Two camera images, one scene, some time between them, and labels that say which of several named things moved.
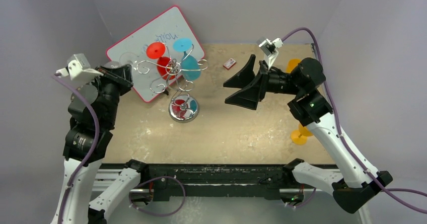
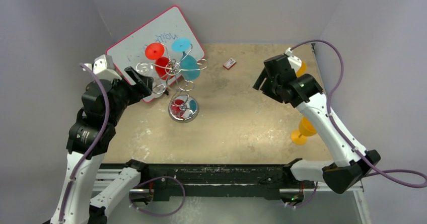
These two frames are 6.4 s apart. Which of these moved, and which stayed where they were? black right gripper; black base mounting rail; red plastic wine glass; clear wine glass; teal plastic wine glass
Moved: clear wine glass; black right gripper
Stayed: red plastic wine glass; black base mounting rail; teal plastic wine glass
